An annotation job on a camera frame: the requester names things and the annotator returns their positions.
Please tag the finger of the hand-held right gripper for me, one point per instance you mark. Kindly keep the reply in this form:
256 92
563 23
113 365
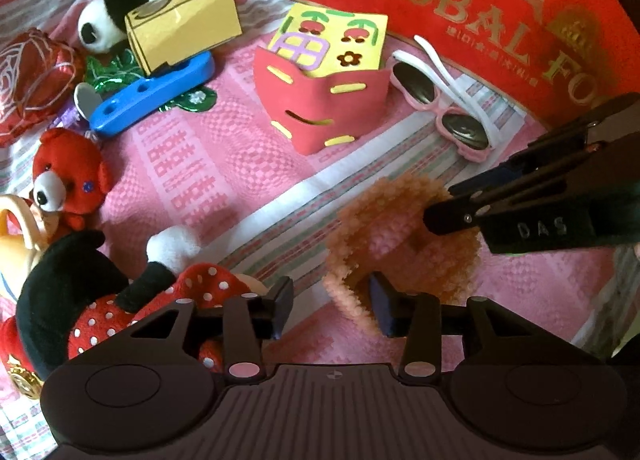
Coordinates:
445 220
550 149

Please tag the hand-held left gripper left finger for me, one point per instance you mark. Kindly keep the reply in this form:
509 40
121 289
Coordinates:
282 305

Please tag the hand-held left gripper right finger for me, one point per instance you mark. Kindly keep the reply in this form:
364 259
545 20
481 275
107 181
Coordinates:
385 307

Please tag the polka dot mouse plush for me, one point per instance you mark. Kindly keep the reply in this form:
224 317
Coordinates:
200 285

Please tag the red box with gold print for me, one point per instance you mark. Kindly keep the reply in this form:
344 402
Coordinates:
450 29

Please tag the pink and white sunglasses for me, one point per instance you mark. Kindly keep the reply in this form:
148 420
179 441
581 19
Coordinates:
425 84

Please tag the yellow foam craft house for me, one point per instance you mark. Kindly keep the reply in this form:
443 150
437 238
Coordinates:
310 99

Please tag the blue plastic toy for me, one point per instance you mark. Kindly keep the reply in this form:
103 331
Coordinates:
150 94

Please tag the red teddy bear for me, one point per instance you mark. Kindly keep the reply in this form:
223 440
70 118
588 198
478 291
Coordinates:
75 164

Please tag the red and gold ornament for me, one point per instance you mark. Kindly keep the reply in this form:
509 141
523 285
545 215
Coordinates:
20 365

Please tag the yellow plastic toy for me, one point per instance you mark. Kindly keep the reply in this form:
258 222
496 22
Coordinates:
15 250

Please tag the grey plastic piece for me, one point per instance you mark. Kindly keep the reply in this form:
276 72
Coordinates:
86 102

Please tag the green foil decoration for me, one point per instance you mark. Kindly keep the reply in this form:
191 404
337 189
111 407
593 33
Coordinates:
107 72

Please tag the yellow cardboard box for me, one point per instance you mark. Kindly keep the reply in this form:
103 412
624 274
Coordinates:
190 24

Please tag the red foil bag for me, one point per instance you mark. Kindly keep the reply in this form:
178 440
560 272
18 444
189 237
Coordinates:
30 79

